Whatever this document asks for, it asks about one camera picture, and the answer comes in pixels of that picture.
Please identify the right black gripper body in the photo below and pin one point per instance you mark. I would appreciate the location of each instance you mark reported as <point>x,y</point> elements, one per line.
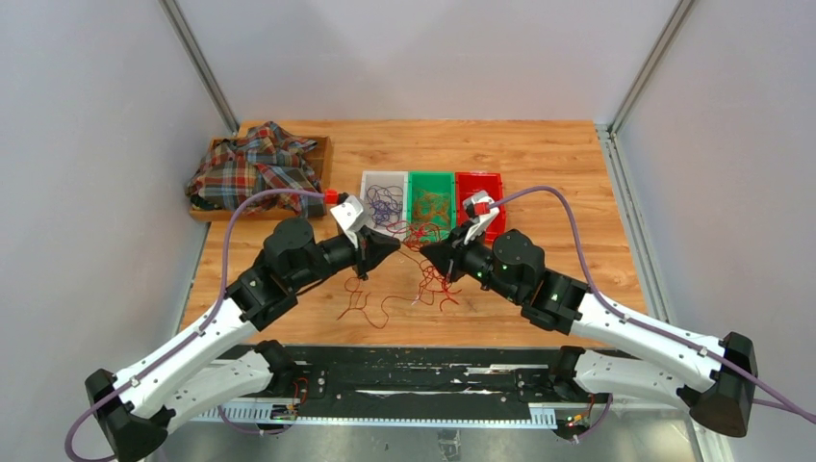
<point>472,259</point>

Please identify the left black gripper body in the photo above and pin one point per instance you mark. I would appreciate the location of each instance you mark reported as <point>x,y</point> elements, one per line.
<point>337,254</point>

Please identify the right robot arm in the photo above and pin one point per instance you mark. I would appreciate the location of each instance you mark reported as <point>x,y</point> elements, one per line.
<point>710,377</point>

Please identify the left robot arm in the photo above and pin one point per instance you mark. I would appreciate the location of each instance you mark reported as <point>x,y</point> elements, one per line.
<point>139,406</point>

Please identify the green plastic bin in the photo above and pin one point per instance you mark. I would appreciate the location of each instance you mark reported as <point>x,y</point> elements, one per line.
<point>431,209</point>

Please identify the white plastic bin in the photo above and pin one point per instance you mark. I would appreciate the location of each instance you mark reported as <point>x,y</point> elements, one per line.
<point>384,196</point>

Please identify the red plastic bin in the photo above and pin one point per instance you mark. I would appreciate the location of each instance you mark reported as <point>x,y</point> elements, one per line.
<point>469,183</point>

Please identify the wooden tray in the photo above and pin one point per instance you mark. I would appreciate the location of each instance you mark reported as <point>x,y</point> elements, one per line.
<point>319,158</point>

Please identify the plaid shirt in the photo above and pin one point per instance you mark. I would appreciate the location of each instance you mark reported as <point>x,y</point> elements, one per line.
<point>267,157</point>

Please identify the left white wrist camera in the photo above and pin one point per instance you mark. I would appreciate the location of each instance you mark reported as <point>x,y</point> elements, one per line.
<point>350,216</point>

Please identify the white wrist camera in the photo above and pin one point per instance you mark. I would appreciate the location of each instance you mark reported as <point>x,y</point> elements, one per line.
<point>350,216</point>
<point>481,210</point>

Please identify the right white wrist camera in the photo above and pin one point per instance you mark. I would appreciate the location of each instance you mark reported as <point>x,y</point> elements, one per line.
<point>481,210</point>

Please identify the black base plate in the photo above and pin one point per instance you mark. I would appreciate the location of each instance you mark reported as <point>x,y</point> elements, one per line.
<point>419,383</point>

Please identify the aluminium frame rail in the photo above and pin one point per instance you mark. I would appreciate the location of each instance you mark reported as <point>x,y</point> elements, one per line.
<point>248,410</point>

